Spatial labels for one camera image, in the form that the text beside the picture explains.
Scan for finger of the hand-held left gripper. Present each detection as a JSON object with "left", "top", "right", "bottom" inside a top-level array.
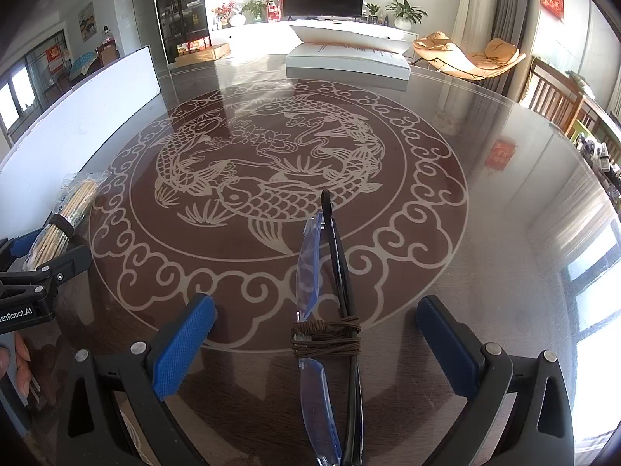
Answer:
[
  {"left": 0, "top": 245, "right": 93, "bottom": 298},
  {"left": 0, "top": 228, "right": 45, "bottom": 264}
]

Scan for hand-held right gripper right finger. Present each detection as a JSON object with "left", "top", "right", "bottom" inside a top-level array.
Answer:
[{"left": 416, "top": 294, "right": 576, "bottom": 466}]

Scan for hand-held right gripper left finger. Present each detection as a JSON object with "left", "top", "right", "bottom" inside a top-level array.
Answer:
[{"left": 56, "top": 292, "right": 218, "bottom": 466}]

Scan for chopsticks bundle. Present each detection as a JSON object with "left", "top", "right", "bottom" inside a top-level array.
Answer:
[{"left": 23, "top": 171, "right": 113, "bottom": 273}]

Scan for blue-lens glasses with brown cord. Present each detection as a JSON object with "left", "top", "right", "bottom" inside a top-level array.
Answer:
[{"left": 290, "top": 189, "right": 366, "bottom": 466}]

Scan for white board panel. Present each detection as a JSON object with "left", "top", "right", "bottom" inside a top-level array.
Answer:
[{"left": 0, "top": 46, "right": 163, "bottom": 242}]

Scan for person's left hand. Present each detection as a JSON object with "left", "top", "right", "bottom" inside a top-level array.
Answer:
[{"left": 0, "top": 332, "right": 33, "bottom": 396}]

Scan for red door poster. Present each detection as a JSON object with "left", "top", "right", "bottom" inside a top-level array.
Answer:
[{"left": 45, "top": 43, "right": 67, "bottom": 75}]

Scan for dining table with chairs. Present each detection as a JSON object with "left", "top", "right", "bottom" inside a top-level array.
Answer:
[{"left": 67, "top": 43, "right": 122, "bottom": 89}]

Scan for cluttered wooden desk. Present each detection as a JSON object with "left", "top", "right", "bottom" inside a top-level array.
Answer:
[{"left": 565, "top": 70, "right": 621, "bottom": 207}]

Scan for colourful boxes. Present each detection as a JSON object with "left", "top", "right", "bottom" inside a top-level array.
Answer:
[{"left": 175, "top": 40, "right": 213, "bottom": 56}]

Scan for cardboard box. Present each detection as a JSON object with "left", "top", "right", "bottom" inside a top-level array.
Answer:
[{"left": 173, "top": 42, "right": 232, "bottom": 63}]

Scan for wooden chair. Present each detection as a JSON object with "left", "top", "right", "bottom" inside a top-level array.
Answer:
[{"left": 518, "top": 56, "right": 585, "bottom": 133}]

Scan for dark glass display cabinet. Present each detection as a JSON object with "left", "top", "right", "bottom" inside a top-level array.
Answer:
[{"left": 151, "top": 0, "right": 215, "bottom": 65}]

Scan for orange lounge chair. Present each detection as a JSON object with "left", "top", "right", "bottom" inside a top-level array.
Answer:
[{"left": 413, "top": 31, "right": 527, "bottom": 81}]

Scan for white flat box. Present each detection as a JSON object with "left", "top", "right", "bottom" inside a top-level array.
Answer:
[{"left": 284, "top": 41, "right": 412, "bottom": 82}]

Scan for white television cabinet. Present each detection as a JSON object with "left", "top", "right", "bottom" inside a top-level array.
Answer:
[{"left": 210, "top": 17, "right": 421, "bottom": 56}]

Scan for red flower bouquet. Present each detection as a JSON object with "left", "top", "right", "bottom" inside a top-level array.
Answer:
[{"left": 212, "top": 1, "right": 243, "bottom": 28}]

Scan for white box lid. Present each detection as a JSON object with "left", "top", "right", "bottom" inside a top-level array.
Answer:
[{"left": 288, "top": 19, "right": 419, "bottom": 56}]

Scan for grey curtain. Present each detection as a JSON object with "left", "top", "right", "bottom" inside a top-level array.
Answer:
[{"left": 494, "top": 0, "right": 535, "bottom": 100}]

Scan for green potted plant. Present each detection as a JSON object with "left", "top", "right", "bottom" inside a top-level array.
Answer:
[{"left": 241, "top": 0, "right": 271, "bottom": 23}]

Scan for covered standing air conditioner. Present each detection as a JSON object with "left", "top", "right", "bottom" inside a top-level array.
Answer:
[{"left": 455, "top": 0, "right": 501, "bottom": 76}]

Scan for large potted plant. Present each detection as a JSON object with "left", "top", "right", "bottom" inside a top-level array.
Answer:
[{"left": 385, "top": 0, "right": 428, "bottom": 30}]

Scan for wall painting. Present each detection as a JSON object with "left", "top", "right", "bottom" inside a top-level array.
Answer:
[{"left": 78, "top": 2, "right": 96, "bottom": 42}]

